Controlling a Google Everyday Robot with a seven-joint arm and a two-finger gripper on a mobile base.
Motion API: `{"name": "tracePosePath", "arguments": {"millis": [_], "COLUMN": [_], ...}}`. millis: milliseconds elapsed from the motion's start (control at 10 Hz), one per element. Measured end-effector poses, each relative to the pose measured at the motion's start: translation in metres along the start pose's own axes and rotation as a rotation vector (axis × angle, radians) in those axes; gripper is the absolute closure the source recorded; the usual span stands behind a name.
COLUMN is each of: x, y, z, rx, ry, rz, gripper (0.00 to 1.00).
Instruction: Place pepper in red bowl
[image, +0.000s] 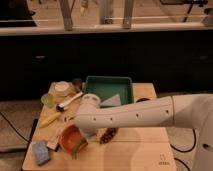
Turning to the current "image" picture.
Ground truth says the green pepper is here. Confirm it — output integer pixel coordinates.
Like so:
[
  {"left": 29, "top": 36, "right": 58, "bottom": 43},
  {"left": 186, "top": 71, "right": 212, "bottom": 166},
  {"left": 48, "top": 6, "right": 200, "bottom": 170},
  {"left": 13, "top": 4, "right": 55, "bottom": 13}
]
[{"left": 71, "top": 140, "right": 88, "bottom": 159}]

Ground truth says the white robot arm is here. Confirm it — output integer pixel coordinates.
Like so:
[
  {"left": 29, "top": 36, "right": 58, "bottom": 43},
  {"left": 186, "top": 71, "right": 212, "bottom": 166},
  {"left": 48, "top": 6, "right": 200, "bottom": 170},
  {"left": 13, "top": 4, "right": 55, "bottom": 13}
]
[{"left": 73, "top": 94, "right": 213, "bottom": 171}]

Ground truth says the white round bowl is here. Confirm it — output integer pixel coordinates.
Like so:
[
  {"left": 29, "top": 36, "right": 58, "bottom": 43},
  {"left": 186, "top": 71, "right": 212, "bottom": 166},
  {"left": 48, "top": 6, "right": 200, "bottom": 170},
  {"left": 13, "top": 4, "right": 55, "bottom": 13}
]
[{"left": 55, "top": 81, "right": 70, "bottom": 97}]

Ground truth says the red bowl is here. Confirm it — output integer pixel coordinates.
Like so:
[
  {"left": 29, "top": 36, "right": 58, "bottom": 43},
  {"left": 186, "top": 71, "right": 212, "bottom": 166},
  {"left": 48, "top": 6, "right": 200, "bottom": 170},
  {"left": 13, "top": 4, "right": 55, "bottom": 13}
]
[{"left": 59, "top": 125, "right": 83, "bottom": 154}]

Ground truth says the green rectangular tray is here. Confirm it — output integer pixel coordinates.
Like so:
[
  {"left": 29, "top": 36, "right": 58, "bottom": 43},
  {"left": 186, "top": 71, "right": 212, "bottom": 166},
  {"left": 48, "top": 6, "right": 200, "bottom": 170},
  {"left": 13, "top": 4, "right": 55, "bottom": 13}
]
[{"left": 84, "top": 76, "right": 134, "bottom": 105}]

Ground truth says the grey folded cloth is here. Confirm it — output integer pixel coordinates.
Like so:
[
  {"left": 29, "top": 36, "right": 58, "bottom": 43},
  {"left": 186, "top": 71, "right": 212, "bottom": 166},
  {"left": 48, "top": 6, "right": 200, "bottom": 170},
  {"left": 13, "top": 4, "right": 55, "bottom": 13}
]
[{"left": 100, "top": 94, "right": 121, "bottom": 107}]

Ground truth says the brown grape bunch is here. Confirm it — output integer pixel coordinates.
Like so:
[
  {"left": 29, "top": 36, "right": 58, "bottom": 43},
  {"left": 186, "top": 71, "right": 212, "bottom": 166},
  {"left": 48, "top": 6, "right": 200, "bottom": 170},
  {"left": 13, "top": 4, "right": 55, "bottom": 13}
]
[{"left": 99, "top": 128, "right": 118, "bottom": 144}]

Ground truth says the green plastic cup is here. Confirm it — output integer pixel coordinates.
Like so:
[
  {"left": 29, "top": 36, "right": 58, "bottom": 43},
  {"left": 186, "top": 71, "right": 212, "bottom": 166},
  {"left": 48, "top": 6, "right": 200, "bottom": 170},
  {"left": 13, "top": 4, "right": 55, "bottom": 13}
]
[{"left": 41, "top": 93, "right": 55, "bottom": 108}]

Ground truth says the white black spatula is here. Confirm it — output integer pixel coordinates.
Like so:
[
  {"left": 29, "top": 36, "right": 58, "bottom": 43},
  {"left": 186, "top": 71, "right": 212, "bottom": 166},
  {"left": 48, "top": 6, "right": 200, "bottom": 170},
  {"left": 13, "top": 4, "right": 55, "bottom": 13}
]
[{"left": 47, "top": 127, "right": 64, "bottom": 151}]

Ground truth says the blue sponge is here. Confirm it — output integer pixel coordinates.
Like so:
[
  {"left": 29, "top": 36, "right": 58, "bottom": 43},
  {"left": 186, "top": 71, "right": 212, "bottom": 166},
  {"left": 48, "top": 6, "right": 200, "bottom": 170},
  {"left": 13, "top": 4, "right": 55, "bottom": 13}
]
[{"left": 32, "top": 140, "right": 50, "bottom": 166}]

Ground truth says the black floor cable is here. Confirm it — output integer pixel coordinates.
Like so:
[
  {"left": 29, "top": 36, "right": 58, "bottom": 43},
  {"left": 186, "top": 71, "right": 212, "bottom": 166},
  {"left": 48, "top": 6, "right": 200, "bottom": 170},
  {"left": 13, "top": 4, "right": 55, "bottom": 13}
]
[{"left": 0, "top": 111, "right": 31, "bottom": 143}]

